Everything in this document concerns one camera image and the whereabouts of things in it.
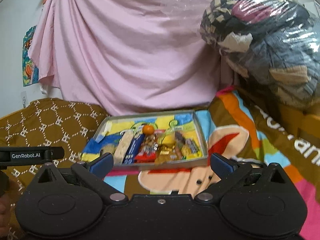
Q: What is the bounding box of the blue milk powder sachet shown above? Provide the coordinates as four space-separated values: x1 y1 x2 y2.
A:
123 133 145 164

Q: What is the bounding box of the dark dried snack packet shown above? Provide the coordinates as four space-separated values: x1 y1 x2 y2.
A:
175 132 186 160

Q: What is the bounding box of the grey cardboard tray box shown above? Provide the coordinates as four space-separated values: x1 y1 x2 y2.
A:
81 109 209 172

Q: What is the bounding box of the small orange mandarin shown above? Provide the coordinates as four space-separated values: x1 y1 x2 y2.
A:
142 125 155 135

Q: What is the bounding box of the person's left hand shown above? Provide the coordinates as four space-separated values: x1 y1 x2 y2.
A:
0 192 11 229

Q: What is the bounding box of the colourful crocodile drawing paper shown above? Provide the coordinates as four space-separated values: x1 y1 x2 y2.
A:
81 113 205 163

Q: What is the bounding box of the round wrapped biscuit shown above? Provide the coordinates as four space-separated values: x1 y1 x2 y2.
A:
99 144 116 156

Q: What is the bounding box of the brown PF patterned quilt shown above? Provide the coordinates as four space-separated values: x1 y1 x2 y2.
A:
0 97 111 240

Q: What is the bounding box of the green yellow snack packet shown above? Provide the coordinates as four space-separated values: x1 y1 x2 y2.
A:
180 139 202 159

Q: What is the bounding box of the colourful cartoon blanket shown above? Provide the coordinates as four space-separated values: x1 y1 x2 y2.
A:
105 88 319 239

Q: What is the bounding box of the rice cracker bar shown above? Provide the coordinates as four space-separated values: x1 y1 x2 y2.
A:
113 129 134 165

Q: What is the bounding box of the red nut snack bag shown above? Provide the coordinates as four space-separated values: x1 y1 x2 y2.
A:
134 134 159 163

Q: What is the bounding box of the golden brown snack packet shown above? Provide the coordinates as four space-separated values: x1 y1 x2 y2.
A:
155 135 177 165

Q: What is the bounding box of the plastic bag of clothes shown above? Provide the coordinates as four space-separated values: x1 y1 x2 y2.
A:
200 0 319 108

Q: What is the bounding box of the colourful wall poster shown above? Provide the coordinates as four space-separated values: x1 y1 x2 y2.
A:
22 26 39 87

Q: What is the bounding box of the wooden bed frame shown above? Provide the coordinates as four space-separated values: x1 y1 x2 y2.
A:
237 84 320 140

